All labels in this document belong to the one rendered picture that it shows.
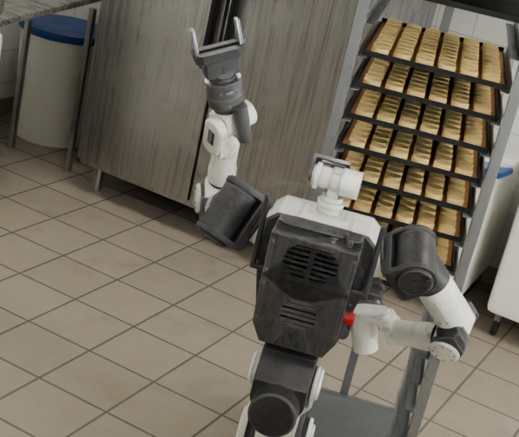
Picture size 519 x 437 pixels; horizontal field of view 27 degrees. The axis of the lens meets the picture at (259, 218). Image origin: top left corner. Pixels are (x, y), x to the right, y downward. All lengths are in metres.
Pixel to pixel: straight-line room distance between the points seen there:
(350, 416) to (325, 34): 1.80
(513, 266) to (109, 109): 2.11
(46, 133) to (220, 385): 2.57
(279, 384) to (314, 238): 0.37
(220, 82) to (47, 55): 3.67
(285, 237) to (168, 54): 3.03
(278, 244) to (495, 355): 2.80
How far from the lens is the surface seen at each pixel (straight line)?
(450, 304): 2.58
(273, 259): 2.37
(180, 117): 5.30
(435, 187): 3.16
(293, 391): 2.52
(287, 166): 5.06
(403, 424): 3.41
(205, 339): 4.48
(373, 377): 4.52
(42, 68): 6.21
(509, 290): 5.08
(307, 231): 2.40
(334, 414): 3.88
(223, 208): 2.50
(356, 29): 2.96
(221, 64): 2.55
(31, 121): 6.34
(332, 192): 2.50
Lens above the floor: 2.06
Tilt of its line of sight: 21 degrees down
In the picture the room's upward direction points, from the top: 13 degrees clockwise
